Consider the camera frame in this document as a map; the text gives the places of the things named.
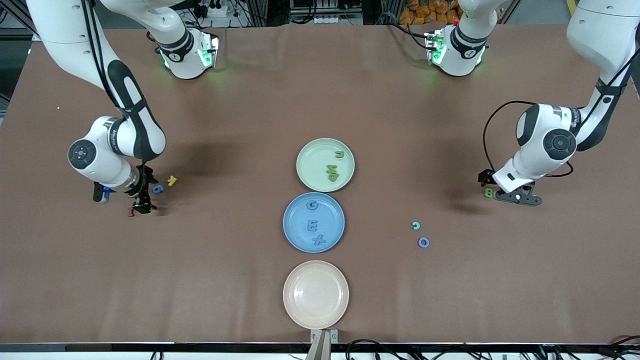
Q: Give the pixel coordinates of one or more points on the blue number 6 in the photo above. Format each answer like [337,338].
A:
[157,188]

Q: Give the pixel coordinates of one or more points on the blue letter G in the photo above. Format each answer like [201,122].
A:
[312,205]

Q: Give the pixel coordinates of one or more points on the blue letter X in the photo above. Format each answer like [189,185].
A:
[318,240]

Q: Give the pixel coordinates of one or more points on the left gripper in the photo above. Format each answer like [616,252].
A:
[484,177]

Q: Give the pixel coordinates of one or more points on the brown table cover cloth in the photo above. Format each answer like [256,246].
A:
[450,300]

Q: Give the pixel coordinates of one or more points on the beige plate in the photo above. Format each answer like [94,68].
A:
[315,295]

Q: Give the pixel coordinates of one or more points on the green letter N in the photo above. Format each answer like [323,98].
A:
[333,168]

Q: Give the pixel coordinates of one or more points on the aluminium frame profile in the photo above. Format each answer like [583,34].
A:
[12,34]

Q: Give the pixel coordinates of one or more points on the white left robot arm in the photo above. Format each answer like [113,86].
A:
[600,35]

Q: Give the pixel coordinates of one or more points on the light green plate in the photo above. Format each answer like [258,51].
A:
[312,160]

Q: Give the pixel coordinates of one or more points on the green letter a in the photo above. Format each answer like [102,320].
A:
[333,177]

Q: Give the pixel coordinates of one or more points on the grey metal camera bracket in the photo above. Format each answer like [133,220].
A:
[324,345]

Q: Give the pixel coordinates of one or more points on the yellow letter K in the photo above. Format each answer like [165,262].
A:
[171,180]

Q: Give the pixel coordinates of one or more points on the blue letter O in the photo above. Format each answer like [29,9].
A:
[419,242]

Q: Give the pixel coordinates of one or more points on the orange bags pile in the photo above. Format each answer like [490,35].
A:
[425,12]

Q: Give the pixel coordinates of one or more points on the blue plate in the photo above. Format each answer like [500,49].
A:
[300,237]

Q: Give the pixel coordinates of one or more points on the white power strip black plugs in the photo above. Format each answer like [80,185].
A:
[220,11]

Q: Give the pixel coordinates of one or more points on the green letter B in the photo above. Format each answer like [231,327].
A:
[487,194]

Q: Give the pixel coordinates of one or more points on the blue letter E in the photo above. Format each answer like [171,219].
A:
[313,226]

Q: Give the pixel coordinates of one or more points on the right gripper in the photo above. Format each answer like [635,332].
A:
[141,191]

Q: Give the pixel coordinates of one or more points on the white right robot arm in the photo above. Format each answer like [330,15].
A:
[60,30]

